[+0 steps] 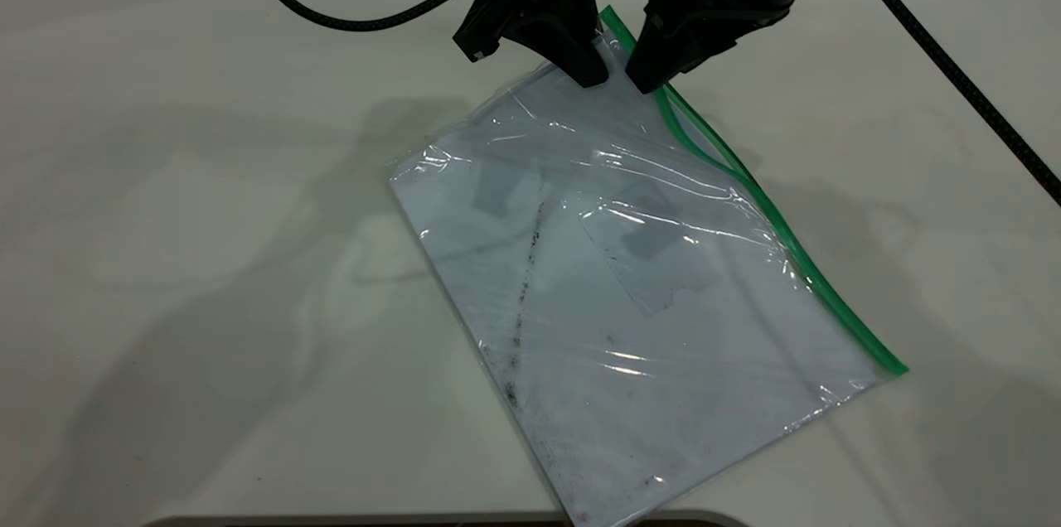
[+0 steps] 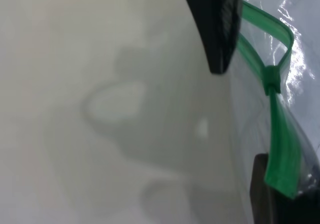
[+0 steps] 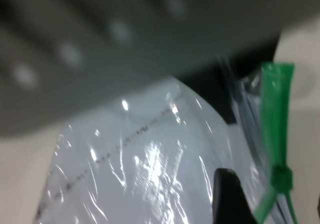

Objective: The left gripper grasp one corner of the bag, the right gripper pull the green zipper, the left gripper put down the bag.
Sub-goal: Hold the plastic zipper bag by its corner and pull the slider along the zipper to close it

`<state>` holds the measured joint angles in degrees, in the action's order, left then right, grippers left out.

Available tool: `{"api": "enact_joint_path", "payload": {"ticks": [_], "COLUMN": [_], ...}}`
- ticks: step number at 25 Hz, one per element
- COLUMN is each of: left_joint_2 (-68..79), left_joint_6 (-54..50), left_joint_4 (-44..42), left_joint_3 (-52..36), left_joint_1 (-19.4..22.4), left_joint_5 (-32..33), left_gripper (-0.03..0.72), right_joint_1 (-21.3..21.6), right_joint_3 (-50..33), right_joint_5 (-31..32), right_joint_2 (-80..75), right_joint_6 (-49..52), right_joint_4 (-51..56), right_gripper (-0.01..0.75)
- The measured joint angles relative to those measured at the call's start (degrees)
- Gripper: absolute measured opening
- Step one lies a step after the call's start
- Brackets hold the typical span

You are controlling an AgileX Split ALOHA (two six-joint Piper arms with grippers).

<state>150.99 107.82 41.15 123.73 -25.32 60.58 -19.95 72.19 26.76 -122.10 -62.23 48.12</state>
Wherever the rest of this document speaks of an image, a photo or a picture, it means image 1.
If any clear plastic zip bag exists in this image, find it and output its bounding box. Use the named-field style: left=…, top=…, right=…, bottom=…
left=388, top=5, right=910, bottom=527

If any braided black right arm cable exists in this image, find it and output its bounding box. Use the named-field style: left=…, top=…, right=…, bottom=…
left=839, top=0, right=1061, bottom=206

